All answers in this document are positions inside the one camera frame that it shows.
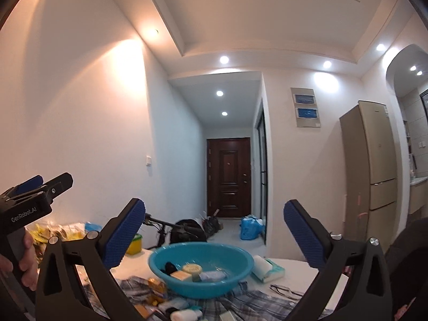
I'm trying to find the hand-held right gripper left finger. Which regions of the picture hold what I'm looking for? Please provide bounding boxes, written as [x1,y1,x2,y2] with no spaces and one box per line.
[35,198,147,321]

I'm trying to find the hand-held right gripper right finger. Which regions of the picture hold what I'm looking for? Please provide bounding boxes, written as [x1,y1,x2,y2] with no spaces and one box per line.
[284,199,392,321]

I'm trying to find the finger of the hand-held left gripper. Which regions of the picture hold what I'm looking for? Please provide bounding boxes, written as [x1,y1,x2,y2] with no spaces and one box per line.
[37,173,74,204]
[7,175,44,196]

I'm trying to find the blue plastic basin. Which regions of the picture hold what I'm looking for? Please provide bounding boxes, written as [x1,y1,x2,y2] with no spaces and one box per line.
[148,242,255,300]

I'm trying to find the person's left hand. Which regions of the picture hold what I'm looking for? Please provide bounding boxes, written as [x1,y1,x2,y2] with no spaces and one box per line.
[0,231,40,291]

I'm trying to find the yellow box with green lid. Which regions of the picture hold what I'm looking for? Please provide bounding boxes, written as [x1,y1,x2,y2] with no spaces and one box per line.
[126,234,144,255]

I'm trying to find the black bicycle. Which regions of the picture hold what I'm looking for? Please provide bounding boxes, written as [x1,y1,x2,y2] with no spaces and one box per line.
[144,213,208,250]

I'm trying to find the pile of small packets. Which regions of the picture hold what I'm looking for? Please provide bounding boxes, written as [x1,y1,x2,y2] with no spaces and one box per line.
[27,221,102,265]

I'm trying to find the white green wet wipes pack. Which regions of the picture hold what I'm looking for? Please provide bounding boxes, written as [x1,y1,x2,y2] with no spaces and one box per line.
[251,255,285,282]

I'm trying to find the blue plastic bag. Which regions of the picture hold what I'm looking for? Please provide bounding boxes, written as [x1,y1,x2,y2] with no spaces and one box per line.
[240,216,266,240]

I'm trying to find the yellow packet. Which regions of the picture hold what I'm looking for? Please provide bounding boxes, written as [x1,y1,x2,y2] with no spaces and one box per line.
[148,277,168,295]

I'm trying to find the black backpack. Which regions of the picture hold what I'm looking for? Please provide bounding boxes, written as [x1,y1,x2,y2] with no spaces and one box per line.
[171,219,208,244]

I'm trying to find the black framed glass door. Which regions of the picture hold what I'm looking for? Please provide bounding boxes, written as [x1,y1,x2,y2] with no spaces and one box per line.
[254,107,270,244]

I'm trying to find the tan small box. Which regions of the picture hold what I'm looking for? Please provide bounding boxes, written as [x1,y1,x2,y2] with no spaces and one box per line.
[134,304,154,320]

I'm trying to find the blue plaid cloth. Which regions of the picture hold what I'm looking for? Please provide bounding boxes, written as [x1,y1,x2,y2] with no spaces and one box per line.
[83,276,335,321]

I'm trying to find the black bag with sticks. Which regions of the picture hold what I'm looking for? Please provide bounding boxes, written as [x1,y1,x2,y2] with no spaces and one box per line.
[203,211,224,233]

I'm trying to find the brown entry door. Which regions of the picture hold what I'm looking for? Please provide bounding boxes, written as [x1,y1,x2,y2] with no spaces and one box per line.
[207,137,251,219]

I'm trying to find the gold refrigerator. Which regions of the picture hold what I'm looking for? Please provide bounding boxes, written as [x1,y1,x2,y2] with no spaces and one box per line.
[339,100,399,251]

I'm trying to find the white small bottle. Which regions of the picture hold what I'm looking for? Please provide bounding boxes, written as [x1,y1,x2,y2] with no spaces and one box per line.
[170,309,203,321]

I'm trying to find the beige vanity cabinet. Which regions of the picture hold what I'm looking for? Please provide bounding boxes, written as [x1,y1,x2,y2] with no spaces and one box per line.
[408,178,428,215]

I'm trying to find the grey electrical panel box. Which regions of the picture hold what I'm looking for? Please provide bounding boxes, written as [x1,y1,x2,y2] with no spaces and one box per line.
[290,87,322,128]

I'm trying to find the dark window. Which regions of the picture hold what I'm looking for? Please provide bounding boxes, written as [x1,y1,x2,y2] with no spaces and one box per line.
[419,90,428,123]

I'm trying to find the black frame eyeglasses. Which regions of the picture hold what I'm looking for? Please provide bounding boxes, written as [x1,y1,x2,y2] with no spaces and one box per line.
[270,284,305,300]

